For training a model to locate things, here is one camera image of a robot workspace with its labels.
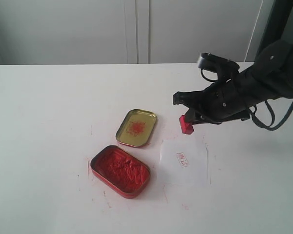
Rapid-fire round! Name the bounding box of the dark vertical post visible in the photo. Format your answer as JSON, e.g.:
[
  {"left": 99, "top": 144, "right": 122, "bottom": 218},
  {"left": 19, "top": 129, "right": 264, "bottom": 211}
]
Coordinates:
[{"left": 254, "top": 0, "right": 284, "bottom": 58}]

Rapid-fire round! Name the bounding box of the gold tin lid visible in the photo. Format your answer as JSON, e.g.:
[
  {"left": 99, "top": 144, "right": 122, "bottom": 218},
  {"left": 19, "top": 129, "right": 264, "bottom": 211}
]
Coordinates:
[{"left": 115, "top": 109, "right": 157, "bottom": 147}]

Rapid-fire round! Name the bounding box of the red ink pad tin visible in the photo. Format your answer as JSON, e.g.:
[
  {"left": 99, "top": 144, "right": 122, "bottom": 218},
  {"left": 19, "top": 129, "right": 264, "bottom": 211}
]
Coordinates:
[{"left": 88, "top": 145, "right": 151, "bottom": 199}]

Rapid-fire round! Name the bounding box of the white cabinet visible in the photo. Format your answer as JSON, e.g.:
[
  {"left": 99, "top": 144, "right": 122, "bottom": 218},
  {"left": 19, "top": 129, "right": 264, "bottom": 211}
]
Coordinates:
[{"left": 0, "top": 0, "right": 273, "bottom": 65}]

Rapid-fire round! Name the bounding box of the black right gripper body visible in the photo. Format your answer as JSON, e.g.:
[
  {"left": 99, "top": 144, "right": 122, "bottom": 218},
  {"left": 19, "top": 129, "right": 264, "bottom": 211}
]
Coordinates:
[{"left": 199, "top": 72, "right": 256, "bottom": 125}]

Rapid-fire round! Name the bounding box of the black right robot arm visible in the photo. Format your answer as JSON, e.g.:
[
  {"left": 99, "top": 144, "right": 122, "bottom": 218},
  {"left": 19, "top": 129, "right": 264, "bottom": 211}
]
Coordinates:
[{"left": 173, "top": 39, "right": 293, "bottom": 135}]

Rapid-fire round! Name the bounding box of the red plastic stamp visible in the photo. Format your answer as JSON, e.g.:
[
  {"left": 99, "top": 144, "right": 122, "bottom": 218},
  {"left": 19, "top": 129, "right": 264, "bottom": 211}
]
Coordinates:
[{"left": 179, "top": 115, "right": 194, "bottom": 135}]

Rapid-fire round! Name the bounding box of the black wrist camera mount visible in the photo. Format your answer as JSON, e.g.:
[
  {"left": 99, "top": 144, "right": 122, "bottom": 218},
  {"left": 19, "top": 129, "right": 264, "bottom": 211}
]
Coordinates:
[{"left": 197, "top": 53, "right": 240, "bottom": 83}]

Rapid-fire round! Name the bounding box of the black cable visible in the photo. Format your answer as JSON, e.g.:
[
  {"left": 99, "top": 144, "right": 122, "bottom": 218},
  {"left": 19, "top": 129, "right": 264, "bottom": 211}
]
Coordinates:
[{"left": 246, "top": 92, "right": 293, "bottom": 131}]

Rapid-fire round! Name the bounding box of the white paper sheet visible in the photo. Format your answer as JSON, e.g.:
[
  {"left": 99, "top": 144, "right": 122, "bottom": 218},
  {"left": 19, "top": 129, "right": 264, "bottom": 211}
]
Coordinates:
[{"left": 157, "top": 140, "right": 208, "bottom": 187}]

